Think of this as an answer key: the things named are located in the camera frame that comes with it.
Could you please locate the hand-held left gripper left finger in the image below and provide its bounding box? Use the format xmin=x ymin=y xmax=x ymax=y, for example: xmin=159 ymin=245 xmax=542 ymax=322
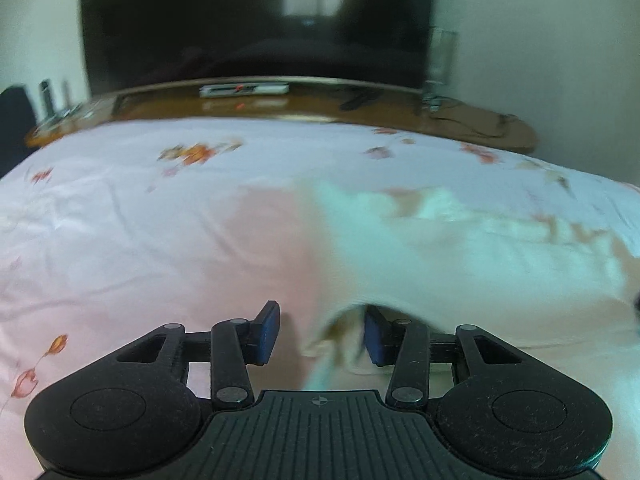
xmin=116 ymin=301 xmax=281 ymax=409

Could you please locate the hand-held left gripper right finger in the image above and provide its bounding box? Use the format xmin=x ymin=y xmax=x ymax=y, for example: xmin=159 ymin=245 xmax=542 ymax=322
xmin=364 ymin=305 xmax=526 ymax=409

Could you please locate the white knit small garment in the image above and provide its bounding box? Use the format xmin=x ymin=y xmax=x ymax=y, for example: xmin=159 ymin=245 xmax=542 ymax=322
xmin=299 ymin=180 xmax=632 ymax=392

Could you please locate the pink floral bedsheet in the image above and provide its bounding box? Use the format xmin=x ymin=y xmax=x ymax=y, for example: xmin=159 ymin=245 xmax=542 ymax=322
xmin=0 ymin=115 xmax=640 ymax=480

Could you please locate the brown wooden tv stand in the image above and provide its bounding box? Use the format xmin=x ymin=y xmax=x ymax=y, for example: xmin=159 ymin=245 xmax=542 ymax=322
xmin=25 ymin=76 xmax=540 ymax=156

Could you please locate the black remote control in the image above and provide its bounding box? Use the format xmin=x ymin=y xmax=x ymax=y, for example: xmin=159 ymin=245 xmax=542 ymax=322
xmin=339 ymin=90 xmax=382 ymax=112

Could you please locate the white set-top box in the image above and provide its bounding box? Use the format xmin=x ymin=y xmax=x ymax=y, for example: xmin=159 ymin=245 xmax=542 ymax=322
xmin=199 ymin=81 xmax=290 ymax=99

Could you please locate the clear glass cup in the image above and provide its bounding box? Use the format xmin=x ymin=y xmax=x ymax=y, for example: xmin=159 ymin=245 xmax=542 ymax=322
xmin=422 ymin=26 xmax=459 ymax=92

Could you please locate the black television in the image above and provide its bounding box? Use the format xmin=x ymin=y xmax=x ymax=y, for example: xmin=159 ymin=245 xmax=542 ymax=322
xmin=80 ymin=0 xmax=437 ymax=97

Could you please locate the black cable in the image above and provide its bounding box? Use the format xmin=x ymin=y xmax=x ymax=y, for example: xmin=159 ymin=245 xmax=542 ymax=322
xmin=425 ymin=100 xmax=522 ymax=140

